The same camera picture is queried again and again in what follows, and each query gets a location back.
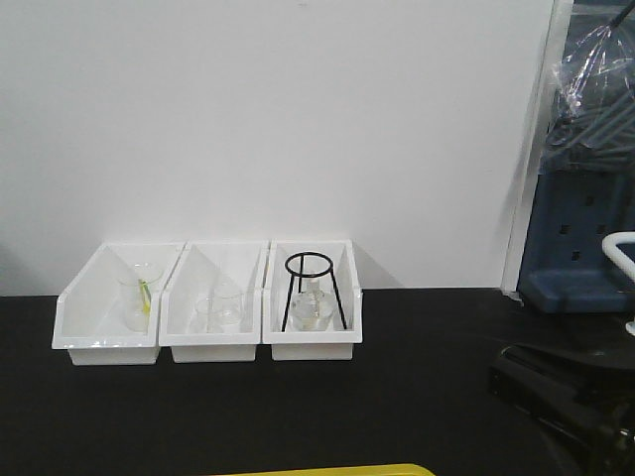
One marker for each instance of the clear glass beaker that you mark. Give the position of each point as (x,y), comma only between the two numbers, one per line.
(221,311)

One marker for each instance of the black wire tripod stand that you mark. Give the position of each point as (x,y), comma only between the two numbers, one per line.
(309,265)

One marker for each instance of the round glass flask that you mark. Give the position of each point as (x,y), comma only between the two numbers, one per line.
(312,308)

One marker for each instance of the clear bag of pegs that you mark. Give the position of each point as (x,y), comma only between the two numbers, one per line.
(592,127)

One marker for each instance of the middle white storage bin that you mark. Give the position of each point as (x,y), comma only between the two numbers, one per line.
(202,266)

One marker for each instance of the yellow plastic tray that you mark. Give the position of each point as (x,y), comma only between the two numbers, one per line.
(399,469)

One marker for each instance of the white lab faucet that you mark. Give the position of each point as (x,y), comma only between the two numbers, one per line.
(610,246)

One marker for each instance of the right white storage bin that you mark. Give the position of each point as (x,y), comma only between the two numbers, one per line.
(331,344)

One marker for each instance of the left white storage bin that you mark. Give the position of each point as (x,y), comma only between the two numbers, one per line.
(89,323)

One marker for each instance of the blue-grey pegboard drying rack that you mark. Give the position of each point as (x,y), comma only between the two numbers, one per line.
(563,268)

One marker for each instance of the white storage bin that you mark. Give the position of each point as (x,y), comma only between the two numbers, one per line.
(89,323)
(331,344)
(202,266)

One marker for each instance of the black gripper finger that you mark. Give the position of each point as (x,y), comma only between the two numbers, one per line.
(580,377)
(585,423)

